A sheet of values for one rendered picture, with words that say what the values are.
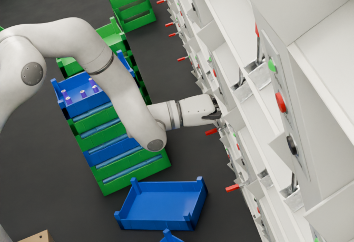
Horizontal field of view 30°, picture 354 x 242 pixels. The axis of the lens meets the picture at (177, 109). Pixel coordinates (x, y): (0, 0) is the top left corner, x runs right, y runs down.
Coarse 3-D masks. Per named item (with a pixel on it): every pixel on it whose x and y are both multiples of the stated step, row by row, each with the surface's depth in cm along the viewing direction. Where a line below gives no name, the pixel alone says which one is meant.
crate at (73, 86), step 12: (120, 60) 261; (84, 72) 260; (132, 72) 245; (60, 84) 260; (72, 84) 261; (84, 84) 263; (96, 84) 260; (60, 96) 260; (72, 96) 258; (96, 96) 245; (72, 108) 244; (84, 108) 246
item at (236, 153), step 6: (210, 90) 209; (222, 120) 202; (228, 138) 195; (234, 144) 191; (234, 150) 189; (240, 168) 182; (246, 174) 179; (252, 198) 172; (258, 216) 159; (258, 222) 160; (264, 228) 161
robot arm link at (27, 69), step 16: (0, 48) 162; (16, 48) 158; (32, 48) 159; (0, 64) 161; (16, 64) 155; (32, 64) 156; (0, 80) 157; (16, 80) 156; (32, 80) 157; (0, 96) 159; (16, 96) 160; (32, 96) 162; (0, 112) 163; (0, 128) 166
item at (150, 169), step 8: (160, 160) 268; (168, 160) 269; (144, 168) 267; (152, 168) 269; (160, 168) 270; (128, 176) 267; (136, 176) 268; (144, 176) 269; (104, 184) 265; (112, 184) 266; (120, 184) 267; (128, 184) 269; (104, 192) 267; (112, 192) 268
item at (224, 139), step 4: (224, 136) 220; (224, 140) 220; (228, 140) 221; (224, 144) 221; (228, 144) 222; (228, 148) 222; (232, 152) 219; (232, 156) 218; (236, 164) 214; (236, 168) 213; (240, 172) 207; (240, 176) 205; (244, 180) 206; (244, 188) 204; (248, 192) 202; (248, 196) 201; (252, 200) 198; (252, 204) 197; (252, 208) 196; (256, 208) 195; (256, 212) 194; (256, 216) 193; (260, 228) 189; (264, 232) 185; (264, 236) 183; (268, 240) 184
